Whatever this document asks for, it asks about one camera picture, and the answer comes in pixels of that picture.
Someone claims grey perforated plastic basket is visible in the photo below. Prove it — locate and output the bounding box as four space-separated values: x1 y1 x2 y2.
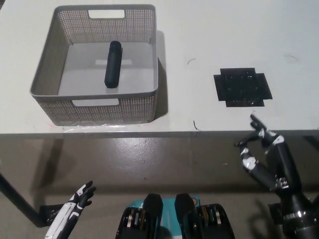
29 3 160 126

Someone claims clear adhesive tape strip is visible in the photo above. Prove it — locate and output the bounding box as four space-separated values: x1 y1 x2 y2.
48 121 150 132

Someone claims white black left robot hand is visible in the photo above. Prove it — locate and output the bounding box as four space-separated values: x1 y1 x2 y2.
44 181 97 239

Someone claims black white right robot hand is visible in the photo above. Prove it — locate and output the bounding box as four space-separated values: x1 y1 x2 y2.
234 114 312 217

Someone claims black teal robot torso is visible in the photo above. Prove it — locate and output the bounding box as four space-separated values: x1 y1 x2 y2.
115 193 237 239

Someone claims black metal table leg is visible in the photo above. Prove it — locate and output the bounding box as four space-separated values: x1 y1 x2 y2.
0 171 42 228

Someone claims black square base plate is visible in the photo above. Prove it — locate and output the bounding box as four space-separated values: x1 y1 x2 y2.
213 67 273 108

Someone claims black electric screwdriver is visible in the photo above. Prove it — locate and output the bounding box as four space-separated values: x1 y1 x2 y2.
104 40 123 89

